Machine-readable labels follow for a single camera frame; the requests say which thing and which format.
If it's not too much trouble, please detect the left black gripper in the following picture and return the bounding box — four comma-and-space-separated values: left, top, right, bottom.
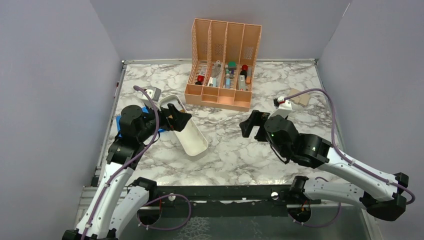
137, 100, 192, 143

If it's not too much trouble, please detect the beige card holder wallet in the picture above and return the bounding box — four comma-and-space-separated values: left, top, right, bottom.
288, 88, 311, 107

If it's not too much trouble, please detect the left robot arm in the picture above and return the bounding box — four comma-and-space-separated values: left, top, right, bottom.
62, 103, 192, 240

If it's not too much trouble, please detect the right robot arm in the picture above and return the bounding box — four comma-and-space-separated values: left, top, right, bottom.
239, 110, 409, 222

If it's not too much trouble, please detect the white oblong tray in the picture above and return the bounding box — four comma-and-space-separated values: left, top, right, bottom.
158, 94, 209, 157

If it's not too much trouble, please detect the blue notebook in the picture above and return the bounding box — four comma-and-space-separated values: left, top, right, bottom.
115, 105, 159, 142

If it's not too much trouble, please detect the red capped item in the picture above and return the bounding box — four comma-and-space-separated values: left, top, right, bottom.
195, 75, 205, 86

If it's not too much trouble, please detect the orange marker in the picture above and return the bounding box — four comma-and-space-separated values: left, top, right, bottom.
245, 67, 252, 85

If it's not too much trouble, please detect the red black bottle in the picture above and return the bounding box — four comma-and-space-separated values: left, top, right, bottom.
240, 64, 249, 79

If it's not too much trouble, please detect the green capped bottle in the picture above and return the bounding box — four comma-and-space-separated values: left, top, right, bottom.
227, 61, 237, 71

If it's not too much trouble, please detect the peach desk organizer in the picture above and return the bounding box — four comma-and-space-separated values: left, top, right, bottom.
184, 18, 262, 112

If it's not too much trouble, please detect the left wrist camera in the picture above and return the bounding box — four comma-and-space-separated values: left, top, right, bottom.
143, 86, 162, 102

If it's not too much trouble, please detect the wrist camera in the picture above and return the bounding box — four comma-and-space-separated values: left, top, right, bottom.
143, 86, 162, 102
269, 96, 293, 119

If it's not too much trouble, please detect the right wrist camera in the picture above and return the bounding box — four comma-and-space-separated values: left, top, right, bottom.
269, 96, 293, 119

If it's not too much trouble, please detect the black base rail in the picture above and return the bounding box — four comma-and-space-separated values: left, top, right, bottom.
136, 184, 321, 221

